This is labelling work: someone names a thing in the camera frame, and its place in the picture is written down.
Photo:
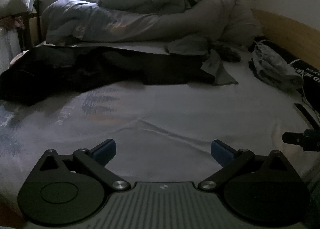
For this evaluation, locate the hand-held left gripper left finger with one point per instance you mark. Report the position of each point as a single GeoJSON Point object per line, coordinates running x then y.
{"type": "Point", "coordinates": [105, 151]}

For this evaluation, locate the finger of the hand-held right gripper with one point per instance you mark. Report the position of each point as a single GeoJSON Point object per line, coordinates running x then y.
{"type": "Point", "coordinates": [292, 138]}

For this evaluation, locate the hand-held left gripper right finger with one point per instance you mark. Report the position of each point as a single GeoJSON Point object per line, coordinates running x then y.
{"type": "Point", "coordinates": [221, 153]}

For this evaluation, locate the black pants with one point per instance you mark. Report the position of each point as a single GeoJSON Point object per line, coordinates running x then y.
{"type": "Point", "coordinates": [75, 69]}

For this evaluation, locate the black clothes rack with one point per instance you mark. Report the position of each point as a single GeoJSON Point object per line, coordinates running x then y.
{"type": "Point", "coordinates": [39, 19]}

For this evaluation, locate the printed bed sheet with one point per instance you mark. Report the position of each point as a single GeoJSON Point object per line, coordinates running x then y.
{"type": "Point", "coordinates": [175, 109]}

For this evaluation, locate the black white-printed garment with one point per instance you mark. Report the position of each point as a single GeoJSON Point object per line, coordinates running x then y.
{"type": "Point", "coordinates": [310, 76]}

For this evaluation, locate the grey t-shirt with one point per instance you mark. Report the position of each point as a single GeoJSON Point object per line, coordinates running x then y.
{"type": "Point", "coordinates": [220, 71]}

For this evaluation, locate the dark grey fluffy item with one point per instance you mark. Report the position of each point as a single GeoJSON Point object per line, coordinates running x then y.
{"type": "Point", "coordinates": [228, 54]}

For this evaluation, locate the wooden headboard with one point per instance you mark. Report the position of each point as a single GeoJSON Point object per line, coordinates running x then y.
{"type": "Point", "coordinates": [287, 29]}

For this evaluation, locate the blue-grey printed duvet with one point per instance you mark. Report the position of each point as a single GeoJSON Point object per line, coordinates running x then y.
{"type": "Point", "coordinates": [75, 19]}

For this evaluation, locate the white radiator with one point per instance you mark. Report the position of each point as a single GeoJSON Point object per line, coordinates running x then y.
{"type": "Point", "coordinates": [8, 49]}

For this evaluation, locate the wooden nightstand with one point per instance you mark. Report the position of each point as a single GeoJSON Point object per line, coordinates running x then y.
{"type": "Point", "coordinates": [31, 26]}

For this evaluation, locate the pink cloth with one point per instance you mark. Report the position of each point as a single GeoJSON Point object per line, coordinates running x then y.
{"type": "Point", "coordinates": [16, 21]}

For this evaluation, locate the quilted white pillow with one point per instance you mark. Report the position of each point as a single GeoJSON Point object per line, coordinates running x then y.
{"type": "Point", "coordinates": [15, 4]}

